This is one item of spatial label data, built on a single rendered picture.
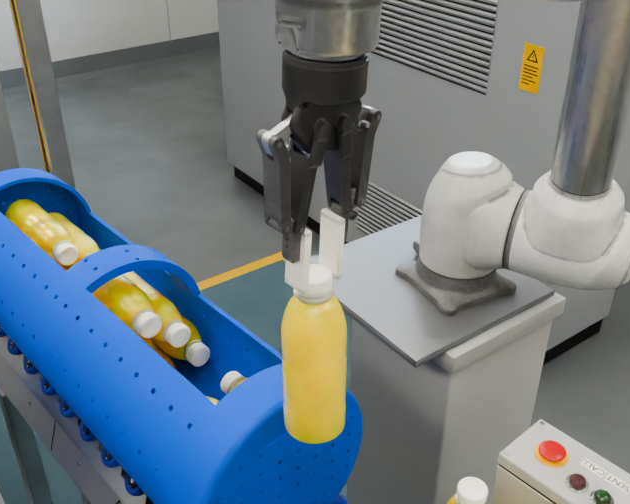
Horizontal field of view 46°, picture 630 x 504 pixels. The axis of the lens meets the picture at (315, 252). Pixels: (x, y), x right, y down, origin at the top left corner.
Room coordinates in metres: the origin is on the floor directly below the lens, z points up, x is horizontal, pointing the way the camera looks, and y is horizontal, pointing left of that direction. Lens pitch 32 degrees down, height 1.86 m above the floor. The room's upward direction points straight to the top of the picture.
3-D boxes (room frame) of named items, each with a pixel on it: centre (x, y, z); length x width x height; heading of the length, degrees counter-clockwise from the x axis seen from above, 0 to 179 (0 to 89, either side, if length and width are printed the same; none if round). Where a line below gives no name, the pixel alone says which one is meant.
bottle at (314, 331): (0.62, 0.00, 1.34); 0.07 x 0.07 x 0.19
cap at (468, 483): (0.65, -0.20, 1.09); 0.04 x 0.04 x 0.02
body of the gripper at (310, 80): (0.63, -0.01, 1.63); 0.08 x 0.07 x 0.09; 131
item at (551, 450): (0.70, -0.32, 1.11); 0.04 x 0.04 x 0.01
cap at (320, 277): (0.63, 0.00, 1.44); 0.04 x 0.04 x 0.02
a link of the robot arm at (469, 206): (1.24, -0.30, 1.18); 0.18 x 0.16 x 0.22; 62
